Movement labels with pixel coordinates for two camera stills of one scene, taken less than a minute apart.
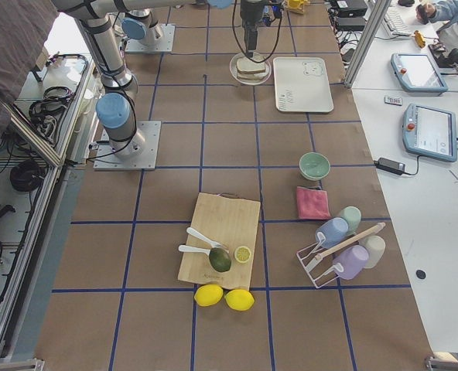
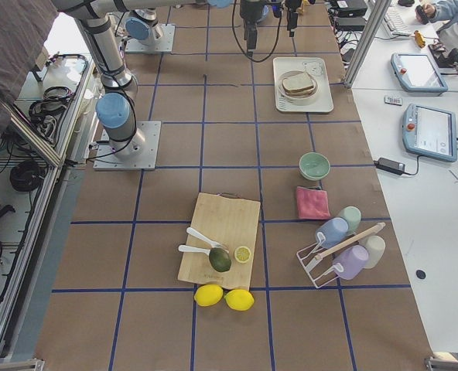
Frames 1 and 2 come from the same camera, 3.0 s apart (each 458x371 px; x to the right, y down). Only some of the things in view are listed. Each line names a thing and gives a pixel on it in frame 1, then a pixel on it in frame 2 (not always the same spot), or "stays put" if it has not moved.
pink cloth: [312, 204] stays put
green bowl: [313, 165] stays put
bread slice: [251, 77] -> [301, 92]
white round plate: [251, 71] -> [296, 100]
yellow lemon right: [239, 300] stays put
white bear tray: [302, 84] stays put
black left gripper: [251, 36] stays put
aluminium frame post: [367, 41] stays put
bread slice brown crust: [247, 66] -> [299, 84]
